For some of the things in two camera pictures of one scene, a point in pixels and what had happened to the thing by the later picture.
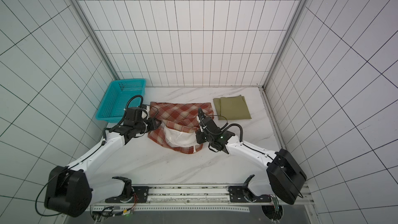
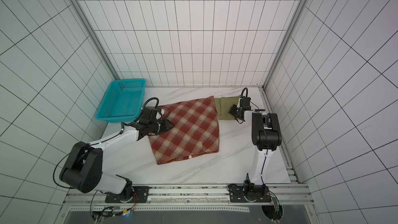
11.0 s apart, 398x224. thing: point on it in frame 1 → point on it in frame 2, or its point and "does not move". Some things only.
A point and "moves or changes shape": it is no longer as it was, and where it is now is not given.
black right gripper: (204, 123) → (236, 112)
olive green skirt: (233, 108) does not move
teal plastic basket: (122, 92) does not move
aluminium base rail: (206, 198) does not move
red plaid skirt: (177, 133) moves or changes shape
